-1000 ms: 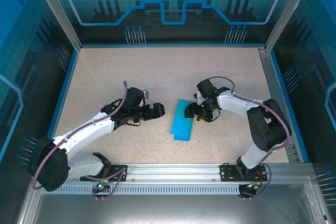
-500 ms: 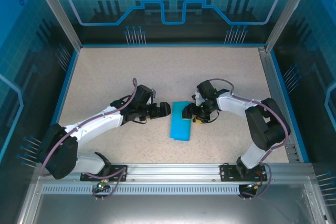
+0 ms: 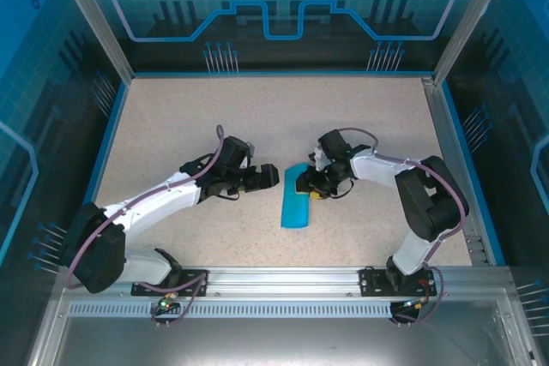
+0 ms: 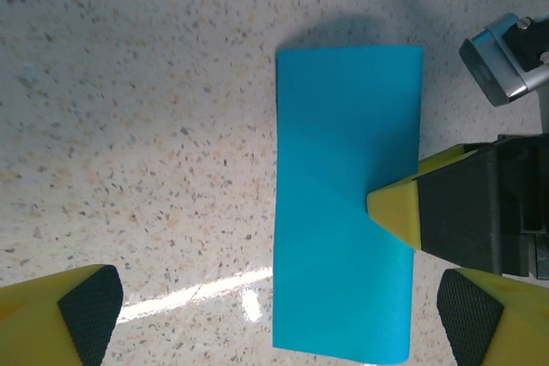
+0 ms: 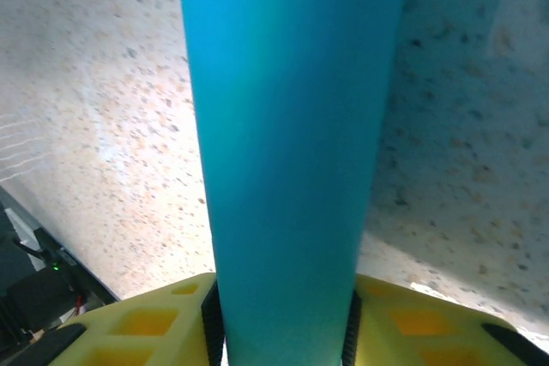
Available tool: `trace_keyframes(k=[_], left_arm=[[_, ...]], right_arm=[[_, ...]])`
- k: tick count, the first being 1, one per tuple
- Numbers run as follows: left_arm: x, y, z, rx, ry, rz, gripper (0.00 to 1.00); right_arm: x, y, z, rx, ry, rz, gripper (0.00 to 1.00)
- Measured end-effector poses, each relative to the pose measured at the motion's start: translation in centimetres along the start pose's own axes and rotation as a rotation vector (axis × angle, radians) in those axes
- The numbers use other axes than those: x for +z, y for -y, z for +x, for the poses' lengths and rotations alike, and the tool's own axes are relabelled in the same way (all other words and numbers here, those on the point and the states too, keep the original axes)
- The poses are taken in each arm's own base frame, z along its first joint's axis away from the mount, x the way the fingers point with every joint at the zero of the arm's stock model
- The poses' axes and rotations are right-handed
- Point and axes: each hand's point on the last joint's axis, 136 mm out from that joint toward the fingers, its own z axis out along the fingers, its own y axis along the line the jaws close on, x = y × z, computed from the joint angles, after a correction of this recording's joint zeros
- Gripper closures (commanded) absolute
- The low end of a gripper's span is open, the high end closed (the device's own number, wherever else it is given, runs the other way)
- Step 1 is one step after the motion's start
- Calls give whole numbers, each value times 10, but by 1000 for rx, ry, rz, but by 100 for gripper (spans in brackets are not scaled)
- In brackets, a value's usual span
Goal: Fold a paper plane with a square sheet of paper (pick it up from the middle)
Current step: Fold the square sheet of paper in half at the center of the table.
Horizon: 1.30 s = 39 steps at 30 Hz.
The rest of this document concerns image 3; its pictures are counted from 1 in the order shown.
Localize blue cloth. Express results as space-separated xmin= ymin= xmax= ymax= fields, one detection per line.
xmin=281 ymin=163 xmax=311 ymax=230

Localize small connector with green light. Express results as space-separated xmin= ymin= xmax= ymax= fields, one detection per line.
xmin=157 ymin=291 xmax=178 ymax=312
xmin=401 ymin=295 xmax=432 ymax=309

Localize aluminium mounting rail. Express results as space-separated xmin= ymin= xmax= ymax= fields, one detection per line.
xmin=57 ymin=265 xmax=514 ymax=298

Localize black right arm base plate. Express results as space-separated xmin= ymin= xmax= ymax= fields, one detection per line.
xmin=359 ymin=267 xmax=435 ymax=297

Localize aluminium side rail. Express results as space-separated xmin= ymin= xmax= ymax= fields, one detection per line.
xmin=420 ymin=75 xmax=492 ymax=267

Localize slotted aluminium cable duct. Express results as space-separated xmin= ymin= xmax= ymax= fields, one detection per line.
xmin=68 ymin=302 xmax=503 ymax=319

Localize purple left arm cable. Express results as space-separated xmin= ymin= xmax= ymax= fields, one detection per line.
xmin=63 ymin=124 xmax=211 ymax=325

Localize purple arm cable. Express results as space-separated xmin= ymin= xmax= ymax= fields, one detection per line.
xmin=63 ymin=124 xmax=211 ymax=325
xmin=336 ymin=126 xmax=469 ymax=325

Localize metal sheet frame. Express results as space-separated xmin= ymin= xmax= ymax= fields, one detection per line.
xmin=25 ymin=288 xmax=541 ymax=366

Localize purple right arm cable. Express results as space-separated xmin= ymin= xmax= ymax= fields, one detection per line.
xmin=336 ymin=126 xmax=469 ymax=325

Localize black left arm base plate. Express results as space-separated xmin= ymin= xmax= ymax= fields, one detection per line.
xmin=130 ymin=269 xmax=210 ymax=297

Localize aluminium frame post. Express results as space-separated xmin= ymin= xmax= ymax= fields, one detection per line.
xmin=431 ymin=0 xmax=519 ymax=85
xmin=46 ymin=0 xmax=135 ymax=84

